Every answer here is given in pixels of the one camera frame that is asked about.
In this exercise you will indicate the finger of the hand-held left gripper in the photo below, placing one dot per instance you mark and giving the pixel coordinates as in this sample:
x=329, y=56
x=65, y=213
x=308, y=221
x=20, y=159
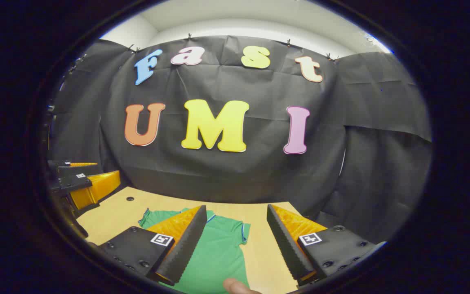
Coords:
x=96, y=188
x=61, y=164

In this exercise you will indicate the black backdrop cloth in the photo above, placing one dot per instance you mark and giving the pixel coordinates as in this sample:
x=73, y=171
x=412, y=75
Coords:
x=235, y=179

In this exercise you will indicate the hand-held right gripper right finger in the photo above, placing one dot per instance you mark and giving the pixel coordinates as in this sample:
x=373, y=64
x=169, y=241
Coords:
x=286, y=245

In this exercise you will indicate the green T-shirt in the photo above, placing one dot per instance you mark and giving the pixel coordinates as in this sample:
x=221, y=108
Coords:
x=218, y=253

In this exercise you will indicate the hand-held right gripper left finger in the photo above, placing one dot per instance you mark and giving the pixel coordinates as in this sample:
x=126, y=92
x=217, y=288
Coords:
x=186, y=249

